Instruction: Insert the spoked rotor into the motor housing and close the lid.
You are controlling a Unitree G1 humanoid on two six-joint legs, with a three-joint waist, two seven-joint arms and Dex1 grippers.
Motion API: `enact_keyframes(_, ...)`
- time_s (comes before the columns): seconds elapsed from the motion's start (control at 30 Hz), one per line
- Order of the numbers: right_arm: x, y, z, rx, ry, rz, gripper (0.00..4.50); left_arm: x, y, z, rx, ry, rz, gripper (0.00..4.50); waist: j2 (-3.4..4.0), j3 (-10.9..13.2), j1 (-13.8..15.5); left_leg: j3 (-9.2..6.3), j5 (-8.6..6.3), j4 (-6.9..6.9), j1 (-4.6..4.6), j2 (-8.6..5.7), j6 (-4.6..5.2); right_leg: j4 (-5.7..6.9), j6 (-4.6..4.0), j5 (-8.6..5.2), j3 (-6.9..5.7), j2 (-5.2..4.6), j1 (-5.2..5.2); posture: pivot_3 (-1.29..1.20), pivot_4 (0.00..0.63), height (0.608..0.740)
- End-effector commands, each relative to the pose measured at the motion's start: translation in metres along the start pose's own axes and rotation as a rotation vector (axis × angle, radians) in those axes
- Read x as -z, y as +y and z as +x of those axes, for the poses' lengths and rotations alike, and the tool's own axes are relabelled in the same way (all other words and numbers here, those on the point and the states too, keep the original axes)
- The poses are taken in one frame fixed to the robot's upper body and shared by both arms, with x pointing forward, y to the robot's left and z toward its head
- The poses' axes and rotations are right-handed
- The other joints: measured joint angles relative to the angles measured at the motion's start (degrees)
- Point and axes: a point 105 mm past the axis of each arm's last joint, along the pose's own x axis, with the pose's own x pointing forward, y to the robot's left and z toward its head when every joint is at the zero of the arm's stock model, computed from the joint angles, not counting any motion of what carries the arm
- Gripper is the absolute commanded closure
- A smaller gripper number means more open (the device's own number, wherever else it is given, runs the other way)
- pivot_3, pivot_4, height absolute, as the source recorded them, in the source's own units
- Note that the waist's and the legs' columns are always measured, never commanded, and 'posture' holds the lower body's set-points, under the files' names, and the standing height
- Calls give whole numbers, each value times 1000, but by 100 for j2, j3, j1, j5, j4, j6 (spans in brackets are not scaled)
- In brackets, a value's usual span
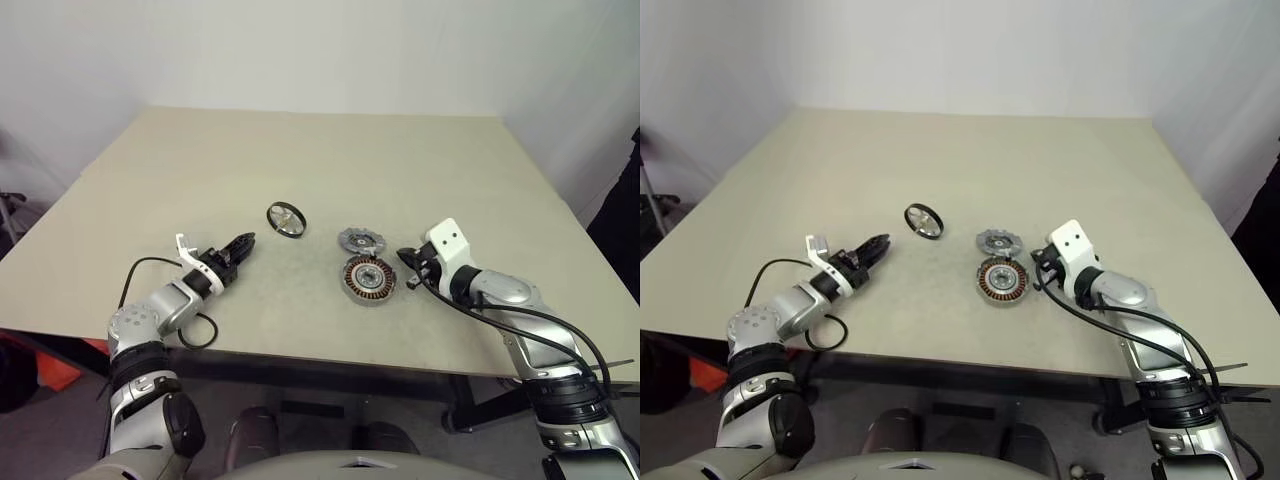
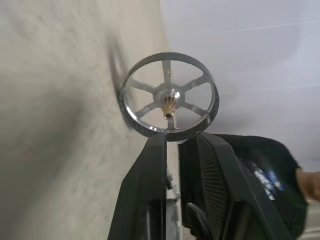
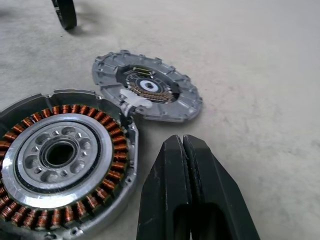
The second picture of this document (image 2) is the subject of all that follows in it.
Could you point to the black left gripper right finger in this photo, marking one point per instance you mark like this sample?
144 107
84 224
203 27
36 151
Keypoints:
212 187

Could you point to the person in black clothing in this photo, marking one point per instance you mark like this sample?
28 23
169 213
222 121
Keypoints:
275 155

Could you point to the silver spoked rotor brass gear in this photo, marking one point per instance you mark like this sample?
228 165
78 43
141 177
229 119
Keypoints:
168 106

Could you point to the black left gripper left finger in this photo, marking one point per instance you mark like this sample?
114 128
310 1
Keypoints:
142 187

